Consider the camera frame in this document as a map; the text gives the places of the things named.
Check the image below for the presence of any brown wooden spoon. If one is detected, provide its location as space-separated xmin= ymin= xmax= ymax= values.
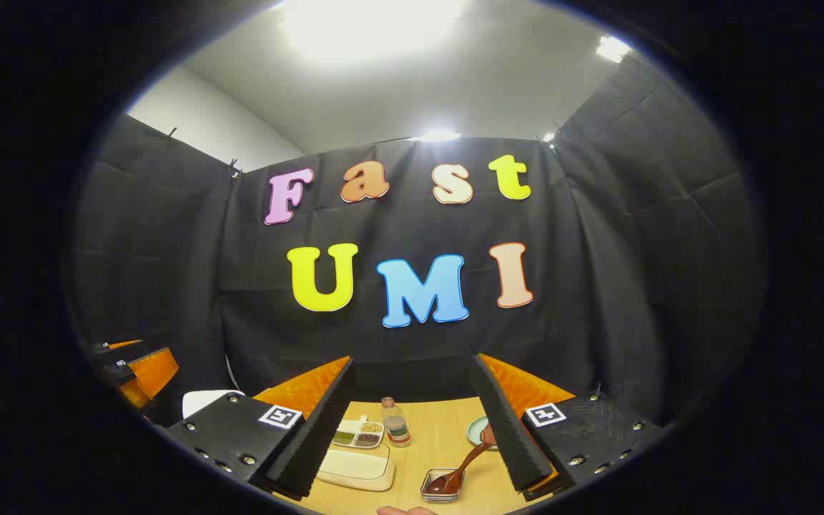
xmin=425 ymin=422 xmax=499 ymax=496

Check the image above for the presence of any square metal chopstick holder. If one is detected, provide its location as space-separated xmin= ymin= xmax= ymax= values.
xmin=420 ymin=468 xmax=466 ymax=504

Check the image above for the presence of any white tray of rice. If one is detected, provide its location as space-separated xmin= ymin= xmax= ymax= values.
xmin=315 ymin=443 xmax=397 ymax=493

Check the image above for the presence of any large ceiling light panel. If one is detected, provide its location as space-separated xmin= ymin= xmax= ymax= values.
xmin=282 ymin=0 xmax=471 ymax=67

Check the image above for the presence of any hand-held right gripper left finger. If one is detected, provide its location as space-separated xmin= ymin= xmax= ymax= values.
xmin=164 ymin=355 xmax=356 ymax=501

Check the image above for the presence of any white rice cooker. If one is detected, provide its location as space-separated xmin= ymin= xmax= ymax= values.
xmin=182 ymin=389 xmax=245 ymax=420

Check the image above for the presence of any small ceiling light panel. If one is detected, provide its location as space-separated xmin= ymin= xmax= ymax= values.
xmin=595 ymin=35 xmax=632 ymax=64

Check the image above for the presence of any white divided dish of beans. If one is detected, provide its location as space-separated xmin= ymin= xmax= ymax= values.
xmin=330 ymin=416 xmax=386 ymax=450

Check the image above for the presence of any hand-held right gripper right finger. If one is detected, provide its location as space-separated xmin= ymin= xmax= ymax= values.
xmin=470 ymin=353 xmax=671 ymax=501

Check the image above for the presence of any small pale green plate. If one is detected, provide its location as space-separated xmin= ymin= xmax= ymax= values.
xmin=466 ymin=415 xmax=499 ymax=451

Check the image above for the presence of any black backdrop cloth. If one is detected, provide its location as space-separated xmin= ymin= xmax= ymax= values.
xmin=69 ymin=54 xmax=767 ymax=430

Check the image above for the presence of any small clear plastic bottle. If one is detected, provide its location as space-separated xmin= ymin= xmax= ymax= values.
xmin=381 ymin=397 xmax=413 ymax=448

